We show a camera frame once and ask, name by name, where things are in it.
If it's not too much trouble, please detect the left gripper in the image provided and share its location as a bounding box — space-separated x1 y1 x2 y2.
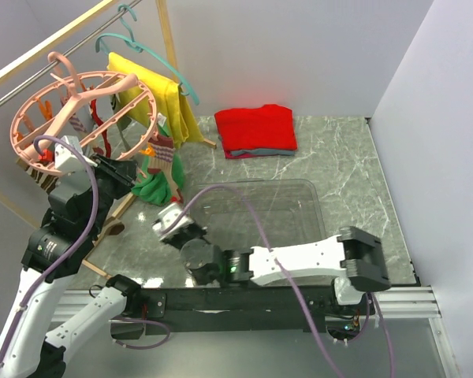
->
82 150 140 234

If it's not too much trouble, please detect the purple striped beige sock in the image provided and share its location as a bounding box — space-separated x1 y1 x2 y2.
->
145 132 184 202

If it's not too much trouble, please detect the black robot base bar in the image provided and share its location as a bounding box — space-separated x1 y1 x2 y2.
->
110 285 379 342

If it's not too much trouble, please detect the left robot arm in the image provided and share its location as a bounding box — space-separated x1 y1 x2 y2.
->
0 155 142 377

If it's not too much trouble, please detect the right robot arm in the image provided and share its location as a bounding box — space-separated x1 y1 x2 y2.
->
153 220 391 314

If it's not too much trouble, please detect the pink round clip hanger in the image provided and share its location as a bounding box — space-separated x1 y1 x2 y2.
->
9 51 158 176

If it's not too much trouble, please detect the teal plastic hanger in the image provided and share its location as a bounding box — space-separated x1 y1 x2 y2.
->
95 16 200 106

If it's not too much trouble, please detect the green cloth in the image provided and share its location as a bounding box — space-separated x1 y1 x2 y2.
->
132 153 185 206

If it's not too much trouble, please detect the clear plastic tray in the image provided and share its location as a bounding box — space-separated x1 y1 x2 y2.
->
188 179 327 250

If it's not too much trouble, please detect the yellow cloth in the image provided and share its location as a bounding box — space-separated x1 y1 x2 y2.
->
107 52 205 149

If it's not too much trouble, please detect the grey folded shirt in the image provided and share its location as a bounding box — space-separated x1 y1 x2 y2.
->
220 135 298 159

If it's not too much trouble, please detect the metal hanging rod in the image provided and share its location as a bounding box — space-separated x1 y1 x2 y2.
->
0 0 141 108

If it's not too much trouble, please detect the red folded shirt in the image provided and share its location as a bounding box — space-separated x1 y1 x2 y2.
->
214 104 297 151

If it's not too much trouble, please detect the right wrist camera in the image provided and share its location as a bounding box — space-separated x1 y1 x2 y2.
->
152 202 193 240

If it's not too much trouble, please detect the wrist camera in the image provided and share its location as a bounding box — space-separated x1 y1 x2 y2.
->
152 202 193 240
54 135 97 173

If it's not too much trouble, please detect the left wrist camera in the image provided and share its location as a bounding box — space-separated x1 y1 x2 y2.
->
54 135 97 173

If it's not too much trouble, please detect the wooden clothes rack frame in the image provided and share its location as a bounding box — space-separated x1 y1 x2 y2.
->
0 0 218 280

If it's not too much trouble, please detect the aluminium rail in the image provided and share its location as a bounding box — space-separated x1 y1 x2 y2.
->
51 287 441 323

